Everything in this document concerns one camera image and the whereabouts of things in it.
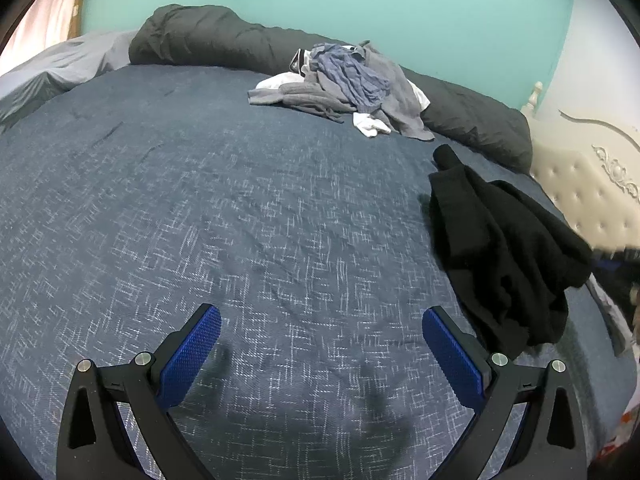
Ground dark grey rolled duvet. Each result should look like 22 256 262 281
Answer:
128 4 533 173

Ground cream tufted headboard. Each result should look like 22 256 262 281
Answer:
520 81 640 251

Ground grey shirt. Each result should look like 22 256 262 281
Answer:
360 40 436 141

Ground light grey bed sheet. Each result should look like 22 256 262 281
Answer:
0 30 138 133

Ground grey knit garment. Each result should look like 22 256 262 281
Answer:
248 81 358 123

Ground wooden window frame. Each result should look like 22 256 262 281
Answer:
67 0 93 41

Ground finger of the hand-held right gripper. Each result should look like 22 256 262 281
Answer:
591 245 640 271

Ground black pants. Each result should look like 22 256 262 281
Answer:
429 144 596 361

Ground pink curtain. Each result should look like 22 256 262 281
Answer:
0 0 88 61

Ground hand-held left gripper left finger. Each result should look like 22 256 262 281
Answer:
56 304 222 480

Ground white sock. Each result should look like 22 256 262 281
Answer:
352 112 392 138

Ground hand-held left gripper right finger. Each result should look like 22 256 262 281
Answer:
422 307 587 480

